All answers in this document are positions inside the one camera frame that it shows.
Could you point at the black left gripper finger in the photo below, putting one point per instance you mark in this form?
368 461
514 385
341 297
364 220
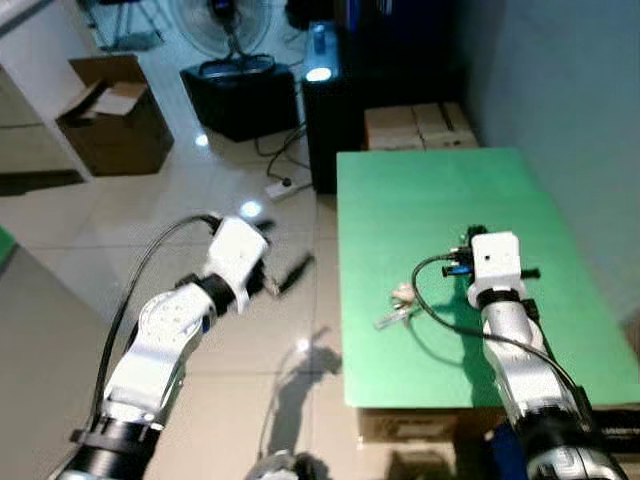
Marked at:
267 225
295 274

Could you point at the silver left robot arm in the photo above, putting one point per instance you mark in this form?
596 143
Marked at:
165 340

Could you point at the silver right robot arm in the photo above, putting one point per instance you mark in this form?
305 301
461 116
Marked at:
510 350

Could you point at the white power strip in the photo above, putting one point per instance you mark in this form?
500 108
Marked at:
282 189

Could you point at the black speaker box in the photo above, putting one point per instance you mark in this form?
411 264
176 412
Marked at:
240 105

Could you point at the black cabinet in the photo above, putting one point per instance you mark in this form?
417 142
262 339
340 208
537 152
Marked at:
345 120

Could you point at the closed tan cardboard box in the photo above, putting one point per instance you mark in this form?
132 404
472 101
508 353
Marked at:
392 128
448 125

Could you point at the open brown cardboard box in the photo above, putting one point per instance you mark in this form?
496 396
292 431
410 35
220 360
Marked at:
125 140

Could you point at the printed cardboard box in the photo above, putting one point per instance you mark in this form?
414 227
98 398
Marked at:
420 425

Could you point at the grey robot foot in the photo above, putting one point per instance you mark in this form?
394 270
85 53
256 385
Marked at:
278 468

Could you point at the dark blue fabric piece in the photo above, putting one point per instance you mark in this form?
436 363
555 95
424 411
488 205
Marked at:
506 455

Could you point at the black standing fan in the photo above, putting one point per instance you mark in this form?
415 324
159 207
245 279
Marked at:
225 20

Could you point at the black laser toner box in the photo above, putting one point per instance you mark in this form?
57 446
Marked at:
618 422

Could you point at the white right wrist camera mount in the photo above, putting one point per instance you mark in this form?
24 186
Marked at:
497 260

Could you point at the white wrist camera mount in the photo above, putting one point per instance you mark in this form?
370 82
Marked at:
497 260
235 255

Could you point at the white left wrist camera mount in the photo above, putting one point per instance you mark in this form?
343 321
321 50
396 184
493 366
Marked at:
235 255

